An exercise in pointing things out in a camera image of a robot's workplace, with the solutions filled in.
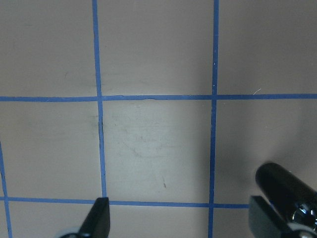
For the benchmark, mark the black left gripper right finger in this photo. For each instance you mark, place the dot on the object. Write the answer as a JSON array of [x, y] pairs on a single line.
[[265, 223]]

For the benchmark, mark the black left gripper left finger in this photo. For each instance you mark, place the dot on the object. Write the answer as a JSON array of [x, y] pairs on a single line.
[[97, 222]]

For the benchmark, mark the dark glass wine bottle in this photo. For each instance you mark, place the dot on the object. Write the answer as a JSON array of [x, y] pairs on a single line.
[[294, 201]]

